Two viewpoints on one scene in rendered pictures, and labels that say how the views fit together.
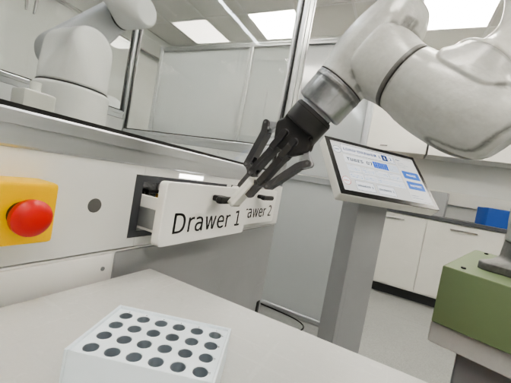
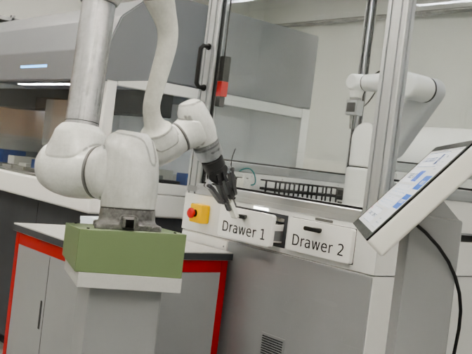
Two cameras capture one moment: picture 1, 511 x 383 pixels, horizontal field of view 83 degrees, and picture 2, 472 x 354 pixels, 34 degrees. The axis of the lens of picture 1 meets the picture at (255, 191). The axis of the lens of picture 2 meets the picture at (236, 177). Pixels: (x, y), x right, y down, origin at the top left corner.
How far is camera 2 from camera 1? 2.95 m
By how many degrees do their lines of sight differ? 115
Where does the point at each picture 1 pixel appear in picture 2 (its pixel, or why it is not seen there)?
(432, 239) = not seen: outside the picture
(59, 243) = (213, 230)
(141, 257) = (237, 248)
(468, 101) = not seen: hidden behind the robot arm
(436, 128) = not seen: hidden behind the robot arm
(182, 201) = (226, 215)
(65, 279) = (214, 244)
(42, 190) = (198, 206)
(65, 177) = (215, 206)
